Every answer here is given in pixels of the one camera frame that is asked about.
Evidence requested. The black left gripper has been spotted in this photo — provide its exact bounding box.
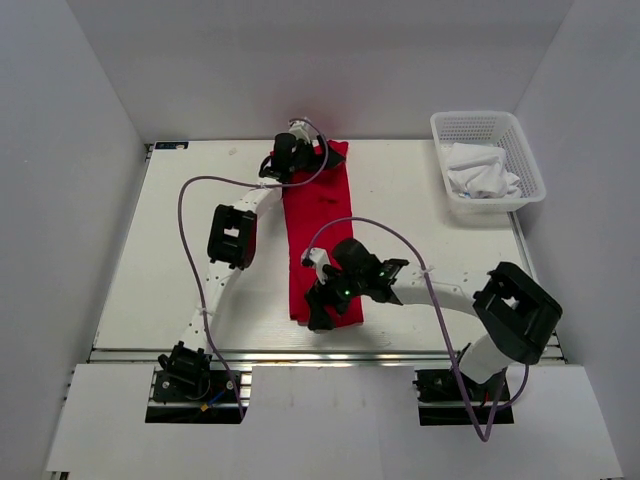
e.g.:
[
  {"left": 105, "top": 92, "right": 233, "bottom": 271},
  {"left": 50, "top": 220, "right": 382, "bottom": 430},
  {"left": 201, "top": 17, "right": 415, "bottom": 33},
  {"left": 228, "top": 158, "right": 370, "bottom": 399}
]
[{"left": 289, "top": 134, "right": 344, "bottom": 173}]

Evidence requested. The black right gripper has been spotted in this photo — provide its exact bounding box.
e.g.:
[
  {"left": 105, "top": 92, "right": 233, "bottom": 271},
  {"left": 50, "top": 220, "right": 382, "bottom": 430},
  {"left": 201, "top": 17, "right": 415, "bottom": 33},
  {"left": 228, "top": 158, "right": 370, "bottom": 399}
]
[{"left": 305, "top": 261, "right": 367, "bottom": 330}]

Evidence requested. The red t shirt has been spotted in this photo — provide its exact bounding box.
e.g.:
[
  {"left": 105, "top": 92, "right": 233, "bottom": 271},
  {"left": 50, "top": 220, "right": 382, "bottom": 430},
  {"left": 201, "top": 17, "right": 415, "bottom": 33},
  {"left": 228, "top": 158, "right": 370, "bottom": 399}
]
[{"left": 282, "top": 163, "right": 353, "bottom": 325}]

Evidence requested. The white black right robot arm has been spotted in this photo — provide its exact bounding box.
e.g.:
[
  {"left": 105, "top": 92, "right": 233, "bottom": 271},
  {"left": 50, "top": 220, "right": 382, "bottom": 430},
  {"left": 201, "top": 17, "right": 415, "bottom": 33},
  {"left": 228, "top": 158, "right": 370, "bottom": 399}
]
[{"left": 301, "top": 238, "right": 562, "bottom": 399}]

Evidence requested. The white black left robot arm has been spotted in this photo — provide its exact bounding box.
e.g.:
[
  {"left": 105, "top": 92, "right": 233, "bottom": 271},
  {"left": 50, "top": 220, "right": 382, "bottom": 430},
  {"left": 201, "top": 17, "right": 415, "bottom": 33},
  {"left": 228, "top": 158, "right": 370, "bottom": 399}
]
[{"left": 177, "top": 130, "right": 349, "bottom": 363}]

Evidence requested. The white t shirt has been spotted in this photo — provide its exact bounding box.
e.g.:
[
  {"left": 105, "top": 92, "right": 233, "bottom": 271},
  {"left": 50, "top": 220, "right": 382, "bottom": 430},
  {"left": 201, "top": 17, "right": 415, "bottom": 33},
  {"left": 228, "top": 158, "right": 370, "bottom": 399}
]
[{"left": 445, "top": 143, "right": 522, "bottom": 200}]

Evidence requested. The white plastic basket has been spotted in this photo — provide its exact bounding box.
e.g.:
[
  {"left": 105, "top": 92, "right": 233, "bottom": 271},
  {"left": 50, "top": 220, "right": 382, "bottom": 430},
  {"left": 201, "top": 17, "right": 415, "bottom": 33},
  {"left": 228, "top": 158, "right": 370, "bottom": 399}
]
[{"left": 430, "top": 111, "right": 546, "bottom": 214}]

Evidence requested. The black blue sticker label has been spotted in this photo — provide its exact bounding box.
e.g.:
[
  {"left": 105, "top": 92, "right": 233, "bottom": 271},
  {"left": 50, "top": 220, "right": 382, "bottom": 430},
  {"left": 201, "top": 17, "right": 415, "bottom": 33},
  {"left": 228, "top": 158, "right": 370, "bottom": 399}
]
[{"left": 154, "top": 141, "right": 189, "bottom": 150}]

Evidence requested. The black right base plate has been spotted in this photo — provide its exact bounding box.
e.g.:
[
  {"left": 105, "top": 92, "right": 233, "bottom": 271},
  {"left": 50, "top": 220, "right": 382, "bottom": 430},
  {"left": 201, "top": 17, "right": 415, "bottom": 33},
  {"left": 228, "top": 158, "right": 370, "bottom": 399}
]
[{"left": 408, "top": 368, "right": 516, "bottom": 428}]

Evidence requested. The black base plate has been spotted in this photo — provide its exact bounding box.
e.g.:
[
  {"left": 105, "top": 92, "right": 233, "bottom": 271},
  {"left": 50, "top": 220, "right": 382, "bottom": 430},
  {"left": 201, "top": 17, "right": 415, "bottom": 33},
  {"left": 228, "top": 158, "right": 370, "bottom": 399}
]
[
  {"left": 145, "top": 370, "right": 251, "bottom": 425},
  {"left": 408, "top": 368, "right": 516, "bottom": 428}
]

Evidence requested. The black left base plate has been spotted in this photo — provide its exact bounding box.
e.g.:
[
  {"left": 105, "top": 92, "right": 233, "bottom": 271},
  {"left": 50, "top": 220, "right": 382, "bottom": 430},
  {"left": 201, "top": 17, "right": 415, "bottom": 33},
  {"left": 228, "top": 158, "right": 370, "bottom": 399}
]
[{"left": 145, "top": 370, "right": 251, "bottom": 425}]

